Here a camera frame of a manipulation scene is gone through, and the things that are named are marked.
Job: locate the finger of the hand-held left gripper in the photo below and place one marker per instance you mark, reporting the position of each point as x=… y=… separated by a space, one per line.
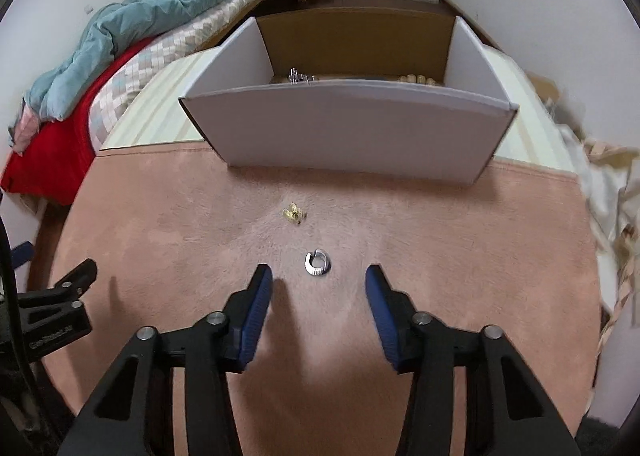
x=75 y=276
x=22 y=255

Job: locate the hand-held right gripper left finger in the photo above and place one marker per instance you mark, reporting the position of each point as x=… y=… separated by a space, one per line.
x=255 y=316

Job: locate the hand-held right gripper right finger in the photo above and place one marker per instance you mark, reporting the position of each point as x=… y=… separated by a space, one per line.
x=382 y=316

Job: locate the white cardboard box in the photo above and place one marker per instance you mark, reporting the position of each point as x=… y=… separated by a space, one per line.
x=350 y=136

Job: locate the pink suede mat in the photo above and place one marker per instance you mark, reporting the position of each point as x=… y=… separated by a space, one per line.
x=200 y=236

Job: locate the bed with teal blanket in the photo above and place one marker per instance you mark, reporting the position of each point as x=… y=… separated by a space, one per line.
x=50 y=156

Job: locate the small gold earring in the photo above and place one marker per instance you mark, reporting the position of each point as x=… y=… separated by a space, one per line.
x=294 y=213

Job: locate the pink cloth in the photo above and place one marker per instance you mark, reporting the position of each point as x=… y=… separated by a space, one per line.
x=22 y=131

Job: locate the striped table cloth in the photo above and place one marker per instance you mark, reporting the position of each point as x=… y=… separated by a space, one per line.
x=145 y=116

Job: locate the checkered quilt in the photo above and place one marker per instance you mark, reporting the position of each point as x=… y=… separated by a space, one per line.
x=150 y=71

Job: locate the blue duvet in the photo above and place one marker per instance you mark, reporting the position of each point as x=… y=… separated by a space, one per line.
x=125 y=26

